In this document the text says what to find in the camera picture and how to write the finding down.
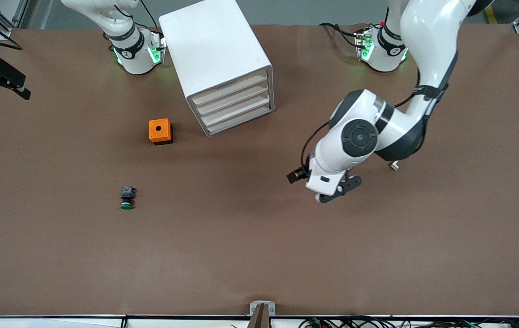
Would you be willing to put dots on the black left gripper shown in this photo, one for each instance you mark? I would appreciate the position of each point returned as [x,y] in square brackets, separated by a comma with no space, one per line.
[303,172]

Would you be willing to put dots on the white table edge rail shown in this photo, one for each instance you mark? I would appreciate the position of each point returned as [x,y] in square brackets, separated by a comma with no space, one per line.
[49,322]

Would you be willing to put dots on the white curved bracket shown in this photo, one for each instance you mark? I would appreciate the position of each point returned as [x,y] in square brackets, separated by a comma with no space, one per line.
[394,166]

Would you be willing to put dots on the grey metal mounting bracket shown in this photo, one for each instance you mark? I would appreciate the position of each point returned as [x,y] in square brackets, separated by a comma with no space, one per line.
[254,306]

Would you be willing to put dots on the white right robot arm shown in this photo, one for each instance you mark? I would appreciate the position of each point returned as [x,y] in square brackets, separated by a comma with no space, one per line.
[131,59]

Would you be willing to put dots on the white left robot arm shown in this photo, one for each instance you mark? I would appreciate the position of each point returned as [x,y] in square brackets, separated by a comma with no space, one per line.
[432,27]

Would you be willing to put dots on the orange box with hole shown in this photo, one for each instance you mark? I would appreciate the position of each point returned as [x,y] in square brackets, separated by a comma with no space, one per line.
[163,130]

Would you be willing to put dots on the green push button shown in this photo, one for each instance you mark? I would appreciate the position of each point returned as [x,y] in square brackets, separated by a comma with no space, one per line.
[127,198]

